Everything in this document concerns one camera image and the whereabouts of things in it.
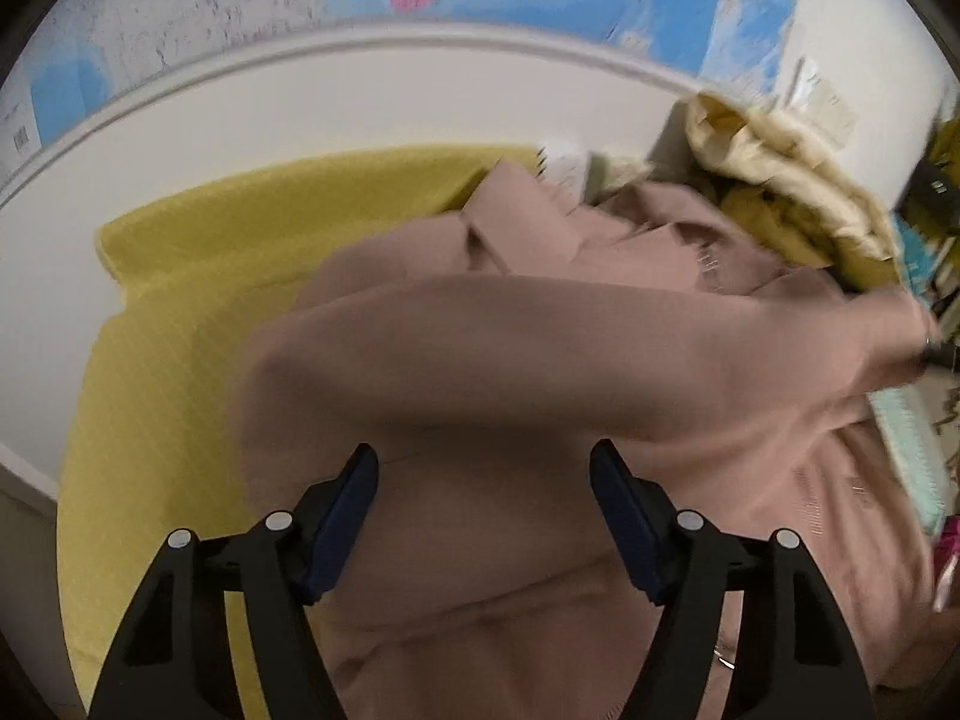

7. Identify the pink jacket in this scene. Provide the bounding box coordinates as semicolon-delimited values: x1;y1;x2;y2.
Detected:
235;163;934;718

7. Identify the cream garment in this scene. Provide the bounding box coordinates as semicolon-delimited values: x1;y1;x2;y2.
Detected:
685;93;901;260

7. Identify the yellow hanging garment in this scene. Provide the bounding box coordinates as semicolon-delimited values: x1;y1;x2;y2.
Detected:
926;115;960;171

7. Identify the patterned yellow bed sheet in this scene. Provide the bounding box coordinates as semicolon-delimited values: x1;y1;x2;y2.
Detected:
57;149;529;695

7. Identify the white wall socket panel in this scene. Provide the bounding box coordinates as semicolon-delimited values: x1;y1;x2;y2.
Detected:
782;57;857;148

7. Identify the wall map poster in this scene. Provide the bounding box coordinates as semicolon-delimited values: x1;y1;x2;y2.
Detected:
2;0;796;174

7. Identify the black handbag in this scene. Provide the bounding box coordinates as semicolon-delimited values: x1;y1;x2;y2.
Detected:
901;160;958;226

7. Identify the mustard brown jacket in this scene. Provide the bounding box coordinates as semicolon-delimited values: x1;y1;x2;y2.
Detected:
719;185;901;293

